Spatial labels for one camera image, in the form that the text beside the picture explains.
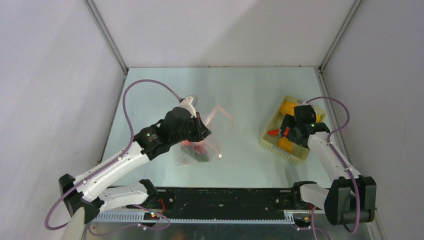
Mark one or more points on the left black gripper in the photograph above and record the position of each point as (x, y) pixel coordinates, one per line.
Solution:
(201, 131)

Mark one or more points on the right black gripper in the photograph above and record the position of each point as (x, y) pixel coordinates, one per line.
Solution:
(288, 132)

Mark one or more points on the orange mango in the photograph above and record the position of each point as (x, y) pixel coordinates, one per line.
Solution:
(285, 144)

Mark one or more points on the yellow bell pepper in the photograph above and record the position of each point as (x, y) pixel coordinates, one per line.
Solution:
(287, 108)

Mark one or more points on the orange carrot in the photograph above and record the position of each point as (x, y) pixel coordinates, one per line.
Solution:
(281, 132)

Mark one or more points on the clear zip top bag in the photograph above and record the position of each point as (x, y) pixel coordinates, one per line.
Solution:
(221, 123)

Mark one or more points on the red chili pepper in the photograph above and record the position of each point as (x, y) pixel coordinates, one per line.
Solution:
(200, 150)

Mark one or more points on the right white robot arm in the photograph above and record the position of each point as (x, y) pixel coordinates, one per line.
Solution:
(351, 198)

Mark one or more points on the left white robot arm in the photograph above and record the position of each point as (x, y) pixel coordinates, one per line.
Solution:
(93, 190)

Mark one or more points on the cream perforated plastic basket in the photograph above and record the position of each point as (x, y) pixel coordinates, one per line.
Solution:
(299, 154)

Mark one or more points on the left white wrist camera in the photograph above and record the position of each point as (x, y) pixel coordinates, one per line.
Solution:
(189, 103)

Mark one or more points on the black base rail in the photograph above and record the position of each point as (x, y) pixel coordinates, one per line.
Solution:
(226, 204)

